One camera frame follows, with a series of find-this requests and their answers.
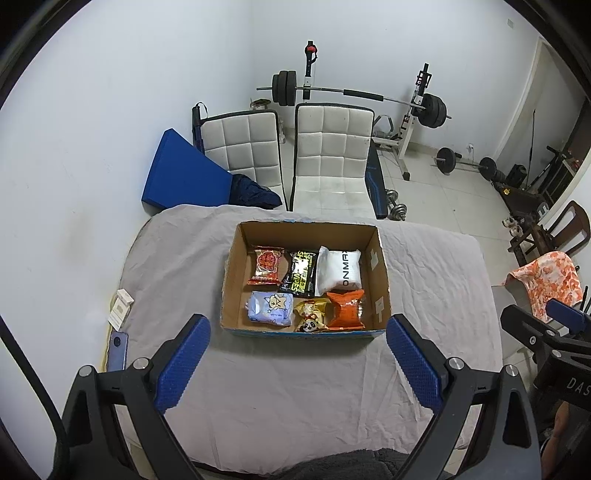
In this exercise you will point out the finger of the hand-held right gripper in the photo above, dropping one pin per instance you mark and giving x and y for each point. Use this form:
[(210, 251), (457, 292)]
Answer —
[(531, 330), (568, 314)]

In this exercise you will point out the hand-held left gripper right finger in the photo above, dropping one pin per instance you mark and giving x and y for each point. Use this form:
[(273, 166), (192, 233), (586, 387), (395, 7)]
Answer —
[(413, 364)]

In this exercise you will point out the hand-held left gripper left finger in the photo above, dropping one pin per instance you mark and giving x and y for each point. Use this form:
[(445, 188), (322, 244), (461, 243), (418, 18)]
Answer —
[(182, 364)]

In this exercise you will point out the cardboard box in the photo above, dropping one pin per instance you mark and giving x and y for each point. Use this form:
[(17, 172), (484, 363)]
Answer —
[(378, 286)]

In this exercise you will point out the orange snack packet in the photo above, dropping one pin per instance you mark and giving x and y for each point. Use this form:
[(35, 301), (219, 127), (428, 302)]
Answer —
[(345, 310)]

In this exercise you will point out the light blue tissue packet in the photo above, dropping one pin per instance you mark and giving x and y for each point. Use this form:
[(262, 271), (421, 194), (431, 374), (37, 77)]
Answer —
[(270, 308)]

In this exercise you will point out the gold panda snack packet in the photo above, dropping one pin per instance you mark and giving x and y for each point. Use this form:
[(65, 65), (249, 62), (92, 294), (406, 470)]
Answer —
[(310, 316)]

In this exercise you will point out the white soft packet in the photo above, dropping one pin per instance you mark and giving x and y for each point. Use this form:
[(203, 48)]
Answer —
[(339, 272)]

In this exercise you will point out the red snack packet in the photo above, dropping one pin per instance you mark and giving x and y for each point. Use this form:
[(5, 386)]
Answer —
[(267, 266)]

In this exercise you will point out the black yellow snack packet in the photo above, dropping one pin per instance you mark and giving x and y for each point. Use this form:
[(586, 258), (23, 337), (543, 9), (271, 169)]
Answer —
[(299, 272)]

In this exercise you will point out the person's right forearm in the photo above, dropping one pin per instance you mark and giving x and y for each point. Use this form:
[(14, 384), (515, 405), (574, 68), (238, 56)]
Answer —
[(561, 417)]

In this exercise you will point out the orange white towel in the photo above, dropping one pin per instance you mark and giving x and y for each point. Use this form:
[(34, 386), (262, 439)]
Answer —
[(549, 281)]

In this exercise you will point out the blue smartphone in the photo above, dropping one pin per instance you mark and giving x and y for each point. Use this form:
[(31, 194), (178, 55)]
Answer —
[(117, 350)]

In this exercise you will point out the small white box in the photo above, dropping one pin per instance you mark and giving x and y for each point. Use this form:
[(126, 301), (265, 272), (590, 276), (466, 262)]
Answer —
[(121, 307)]

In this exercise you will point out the brown wooden chair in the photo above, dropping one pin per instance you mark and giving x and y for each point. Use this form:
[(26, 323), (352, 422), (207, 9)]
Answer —
[(575, 226)]

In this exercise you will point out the white shoes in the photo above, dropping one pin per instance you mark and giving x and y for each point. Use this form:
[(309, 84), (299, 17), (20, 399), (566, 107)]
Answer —
[(511, 226)]

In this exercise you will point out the black speaker box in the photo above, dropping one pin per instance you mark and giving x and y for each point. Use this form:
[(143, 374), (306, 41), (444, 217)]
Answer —
[(516, 177)]

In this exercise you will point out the metal dumbbell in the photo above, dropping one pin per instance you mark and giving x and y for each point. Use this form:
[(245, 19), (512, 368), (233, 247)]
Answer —
[(392, 196), (399, 212)]

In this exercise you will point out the short barbell with black plates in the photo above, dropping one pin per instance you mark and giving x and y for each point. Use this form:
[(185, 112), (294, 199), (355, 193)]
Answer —
[(488, 167)]

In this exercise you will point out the black blue bench pad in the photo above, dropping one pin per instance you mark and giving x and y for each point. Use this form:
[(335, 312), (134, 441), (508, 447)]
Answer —
[(376, 184)]

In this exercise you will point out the dark blue jacket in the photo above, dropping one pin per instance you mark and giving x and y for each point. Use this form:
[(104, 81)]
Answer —
[(254, 194)]

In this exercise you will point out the blue folded mat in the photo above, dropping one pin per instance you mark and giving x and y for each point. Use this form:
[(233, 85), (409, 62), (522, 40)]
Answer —
[(184, 175)]

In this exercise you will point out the white padded chair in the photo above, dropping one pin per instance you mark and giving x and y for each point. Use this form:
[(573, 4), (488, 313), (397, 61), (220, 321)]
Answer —
[(244, 147), (332, 157)]

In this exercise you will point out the white weight bench rack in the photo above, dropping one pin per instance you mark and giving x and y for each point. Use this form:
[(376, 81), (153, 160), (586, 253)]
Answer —
[(411, 134)]

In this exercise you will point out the black blue tube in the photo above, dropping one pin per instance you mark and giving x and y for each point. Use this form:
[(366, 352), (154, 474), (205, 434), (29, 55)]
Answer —
[(198, 122)]

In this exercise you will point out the long barbell with black plates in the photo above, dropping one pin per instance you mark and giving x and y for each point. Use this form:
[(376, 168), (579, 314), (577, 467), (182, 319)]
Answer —
[(284, 87)]

